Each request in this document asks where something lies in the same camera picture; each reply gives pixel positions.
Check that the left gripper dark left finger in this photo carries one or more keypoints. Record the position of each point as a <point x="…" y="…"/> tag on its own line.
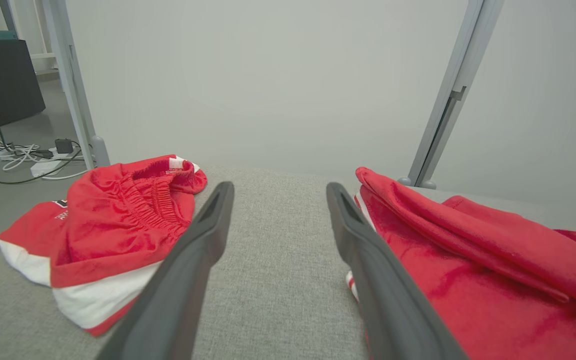
<point x="178" y="280"/>

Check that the red shorts white trim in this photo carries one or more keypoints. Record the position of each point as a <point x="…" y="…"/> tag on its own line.
<point x="108" y="225"/>

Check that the red jersey number 23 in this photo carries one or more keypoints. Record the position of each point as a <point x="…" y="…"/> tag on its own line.
<point x="493" y="280"/>

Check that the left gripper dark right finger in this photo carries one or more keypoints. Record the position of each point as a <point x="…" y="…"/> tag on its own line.
<point x="388" y="300"/>

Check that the black power adapter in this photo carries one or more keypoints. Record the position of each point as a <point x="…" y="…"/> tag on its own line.
<point x="63" y="145"/>

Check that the thin grey metal post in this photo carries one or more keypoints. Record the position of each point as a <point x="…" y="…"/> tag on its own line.
<point x="8" y="15"/>

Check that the grey partition post two feet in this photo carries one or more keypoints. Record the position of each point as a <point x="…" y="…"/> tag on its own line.
<point x="455" y="85"/>

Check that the grey partition end frame leg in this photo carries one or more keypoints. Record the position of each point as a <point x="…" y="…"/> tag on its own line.
<point x="70" y="80"/>

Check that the black box cabinet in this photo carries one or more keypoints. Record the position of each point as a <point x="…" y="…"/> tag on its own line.
<point x="3" y="80"/>

